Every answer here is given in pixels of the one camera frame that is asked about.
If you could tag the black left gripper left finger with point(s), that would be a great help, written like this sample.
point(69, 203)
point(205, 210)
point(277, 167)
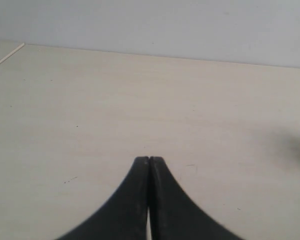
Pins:
point(124, 215)

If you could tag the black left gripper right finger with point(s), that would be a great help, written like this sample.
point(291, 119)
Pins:
point(173, 214)

